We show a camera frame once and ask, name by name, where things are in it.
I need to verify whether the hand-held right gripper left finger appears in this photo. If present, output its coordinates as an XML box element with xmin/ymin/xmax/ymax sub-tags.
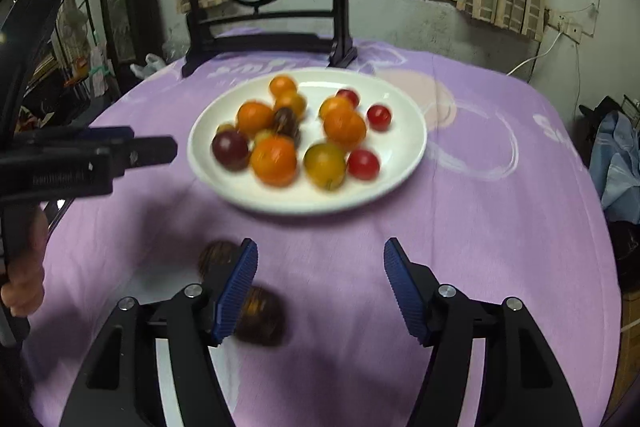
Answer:
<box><xmin>59</xmin><ymin>237</ymin><xmax>259</xmax><ymax>427</ymax></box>

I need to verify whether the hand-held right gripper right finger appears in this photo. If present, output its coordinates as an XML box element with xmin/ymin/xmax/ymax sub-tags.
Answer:
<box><xmin>383</xmin><ymin>237</ymin><xmax>583</xmax><ymax>427</ymax></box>

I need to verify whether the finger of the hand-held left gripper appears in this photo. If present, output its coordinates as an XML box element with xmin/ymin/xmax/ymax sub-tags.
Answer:
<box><xmin>112</xmin><ymin>135</ymin><xmax>179</xmax><ymax>178</ymax></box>
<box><xmin>75</xmin><ymin>126</ymin><xmax>136</xmax><ymax>142</ymax></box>

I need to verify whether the dark brown passion fruit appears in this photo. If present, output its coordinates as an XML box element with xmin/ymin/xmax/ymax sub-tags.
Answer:
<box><xmin>271</xmin><ymin>107</ymin><xmax>302</xmax><ymax>145</ymax></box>
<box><xmin>234</xmin><ymin>285</ymin><xmax>287</xmax><ymax>348</ymax></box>
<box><xmin>198</xmin><ymin>241</ymin><xmax>241</xmax><ymax>280</ymax></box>

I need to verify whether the orange tangerine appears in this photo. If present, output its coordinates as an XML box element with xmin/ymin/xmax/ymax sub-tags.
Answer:
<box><xmin>323</xmin><ymin>109</ymin><xmax>367</xmax><ymax>149</ymax></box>
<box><xmin>269</xmin><ymin>75</ymin><xmax>298</xmax><ymax>98</ymax></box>
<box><xmin>250</xmin><ymin>136</ymin><xmax>299</xmax><ymax>186</ymax></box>
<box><xmin>236</xmin><ymin>101</ymin><xmax>275</xmax><ymax>135</ymax></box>
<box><xmin>319</xmin><ymin>96</ymin><xmax>353</xmax><ymax>118</ymax></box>

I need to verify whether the white oval plate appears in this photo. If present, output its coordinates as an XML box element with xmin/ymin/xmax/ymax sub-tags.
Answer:
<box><xmin>187</xmin><ymin>68</ymin><xmax>428</xmax><ymax>215</ymax></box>

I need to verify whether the yellow-green orange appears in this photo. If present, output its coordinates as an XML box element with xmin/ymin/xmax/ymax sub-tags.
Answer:
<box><xmin>303</xmin><ymin>142</ymin><xmax>348</xmax><ymax>190</ymax></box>

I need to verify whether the person's left hand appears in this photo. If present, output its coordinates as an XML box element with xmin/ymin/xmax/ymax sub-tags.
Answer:
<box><xmin>0</xmin><ymin>207</ymin><xmax>49</xmax><ymax>319</ymax></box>

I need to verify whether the white plastic bag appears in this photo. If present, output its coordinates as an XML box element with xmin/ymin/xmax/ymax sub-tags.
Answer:
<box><xmin>131</xmin><ymin>53</ymin><xmax>166</xmax><ymax>80</ymax></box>

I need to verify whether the dark purple tomato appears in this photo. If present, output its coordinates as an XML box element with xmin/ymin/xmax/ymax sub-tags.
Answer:
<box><xmin>211</xmin><ymin>129</ymin><xmax>251</xmax><ymax>172</ymax></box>

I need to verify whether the purple tablecloth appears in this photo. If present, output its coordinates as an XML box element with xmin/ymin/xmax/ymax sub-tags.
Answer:
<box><xmin>20</xmin><ymin>25</ymin><xmax>623</xmax><ymax>427</ymax></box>

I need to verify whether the orange-yellow tomato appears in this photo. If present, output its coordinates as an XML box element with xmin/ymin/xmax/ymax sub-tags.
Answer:
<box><xmin>274</xmin><ymin>91</ymin><xmax>307</xmax><ymax>118</ymax></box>

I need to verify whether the black bag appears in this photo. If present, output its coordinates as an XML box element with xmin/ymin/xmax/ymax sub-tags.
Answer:
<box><xmin>607</xmin><ymin>219</ymin><xmax>640</xmax><ymax>294</ymax></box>

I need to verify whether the blue clothes pile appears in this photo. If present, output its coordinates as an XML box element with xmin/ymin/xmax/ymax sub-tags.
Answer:
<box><xmin>589</xmin><ymin>109</ymin><xmax>640</xmax><ymax>225</ymax></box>

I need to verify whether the black hat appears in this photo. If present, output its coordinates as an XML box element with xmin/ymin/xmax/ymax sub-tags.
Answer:
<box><xmin>579</xmin><ymin>96</ymin><xmax>621</xmax><ymax>124</ymax></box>

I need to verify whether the white cable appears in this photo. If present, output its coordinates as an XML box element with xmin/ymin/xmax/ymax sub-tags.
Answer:
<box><xmin>505</xmin><ymin>29</ymin><xmax>563</xmax><ymax>78</ymax></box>

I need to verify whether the wall power outlet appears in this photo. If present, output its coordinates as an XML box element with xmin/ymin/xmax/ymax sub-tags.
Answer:
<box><xmin>545</xmin><ymin>9</ymin><xmax>587</xmax><ymax>44</ymax></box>

